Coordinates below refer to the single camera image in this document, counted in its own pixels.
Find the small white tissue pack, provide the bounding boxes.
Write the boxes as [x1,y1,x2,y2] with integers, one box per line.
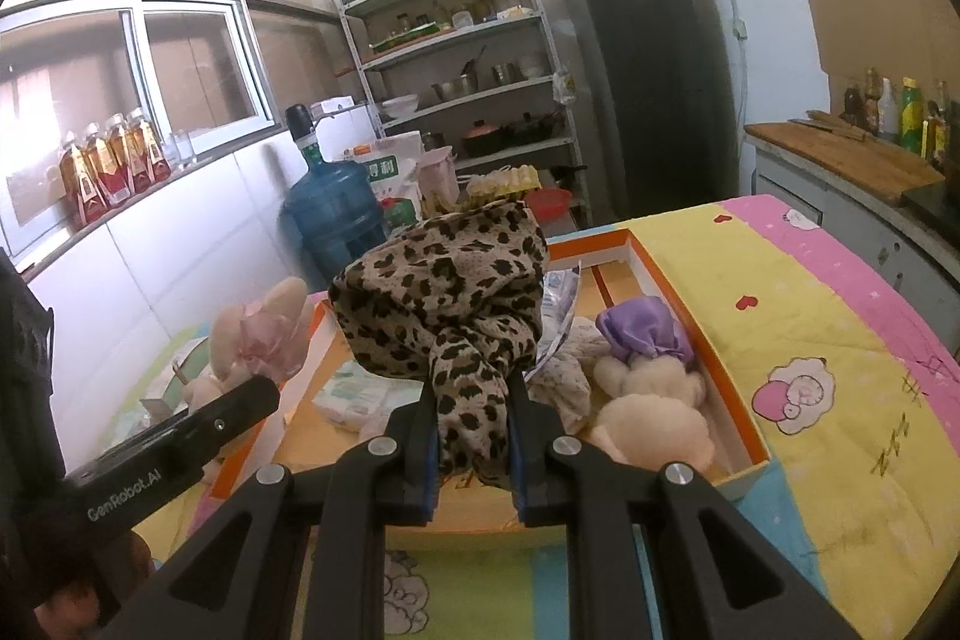
[311,359,392,429]

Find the white floral crumpled cloth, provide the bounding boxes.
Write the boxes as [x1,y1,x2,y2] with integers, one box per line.
[525,329,612,436]

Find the pink plastic container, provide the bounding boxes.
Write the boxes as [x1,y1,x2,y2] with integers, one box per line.
[416,147,461,214]

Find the pink plush toy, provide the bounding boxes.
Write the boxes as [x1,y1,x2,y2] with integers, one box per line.
[184,276,316,408]

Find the blue water jug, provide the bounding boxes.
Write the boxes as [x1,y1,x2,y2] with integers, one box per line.
[281,141,389,290]

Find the red plastic bowl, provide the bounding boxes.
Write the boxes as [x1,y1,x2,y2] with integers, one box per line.
[525,188,573,222]

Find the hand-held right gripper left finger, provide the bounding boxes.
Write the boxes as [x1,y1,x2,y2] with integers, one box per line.
[97,377,443,640]

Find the black water pump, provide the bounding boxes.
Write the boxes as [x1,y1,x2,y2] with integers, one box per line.
[285,104,336,145]

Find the white spray bottle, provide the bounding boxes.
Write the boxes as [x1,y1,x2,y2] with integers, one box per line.
[877,77,901,140]

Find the dark grey fridge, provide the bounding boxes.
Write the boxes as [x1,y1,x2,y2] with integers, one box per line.
[562,0,740,218]

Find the leopard print cloth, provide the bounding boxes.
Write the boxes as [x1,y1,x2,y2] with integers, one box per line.
[328,199,551,487]

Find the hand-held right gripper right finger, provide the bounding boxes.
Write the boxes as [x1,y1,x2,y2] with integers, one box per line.
[506,371,863,640]

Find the wooden cutting board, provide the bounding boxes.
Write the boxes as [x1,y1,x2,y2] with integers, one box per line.
[742,119,947,208]

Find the blue white plastic packet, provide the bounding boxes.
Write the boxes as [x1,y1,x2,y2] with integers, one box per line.
[538,265,584,380]

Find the green tissue box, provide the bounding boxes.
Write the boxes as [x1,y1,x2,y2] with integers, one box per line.
[139,340,218,431]

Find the metal pots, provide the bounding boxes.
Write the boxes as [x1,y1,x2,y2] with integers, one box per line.
[431,74,482,102]

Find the orange cardboard box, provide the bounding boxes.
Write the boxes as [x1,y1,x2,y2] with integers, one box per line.
[206,225,773,532]

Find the green yellow bottle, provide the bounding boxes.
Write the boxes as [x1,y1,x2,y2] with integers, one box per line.
[898,77,926,155]

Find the white flour sack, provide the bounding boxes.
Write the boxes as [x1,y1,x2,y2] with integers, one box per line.
[352,131,425,223]

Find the white metal shelf rack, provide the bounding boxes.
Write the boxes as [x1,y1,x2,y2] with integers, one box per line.
[341,0,593,223]

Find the black pot red lid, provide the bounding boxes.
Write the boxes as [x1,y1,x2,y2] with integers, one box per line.
[460,120,504,156]

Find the cream plush toy purple dress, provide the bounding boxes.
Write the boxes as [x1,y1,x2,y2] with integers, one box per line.
[581,297,717,477]

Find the cartoon printed blanket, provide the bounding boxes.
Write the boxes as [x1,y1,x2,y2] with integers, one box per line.
[105,194,960,640]

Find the sliding aluminium window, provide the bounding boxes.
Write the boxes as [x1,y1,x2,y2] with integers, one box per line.
[0,0,276,253]

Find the egg tray in bag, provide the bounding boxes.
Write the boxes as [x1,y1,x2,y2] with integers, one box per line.
[465,164,543,200]

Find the kitchen knife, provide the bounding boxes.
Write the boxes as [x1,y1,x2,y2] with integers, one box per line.
[787,110,872,144]

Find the black wok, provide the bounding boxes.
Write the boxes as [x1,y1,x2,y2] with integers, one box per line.
[502,113,564,145]

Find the cardboard sheet on wall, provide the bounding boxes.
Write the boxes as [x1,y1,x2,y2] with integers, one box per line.
[801,0,960,103]

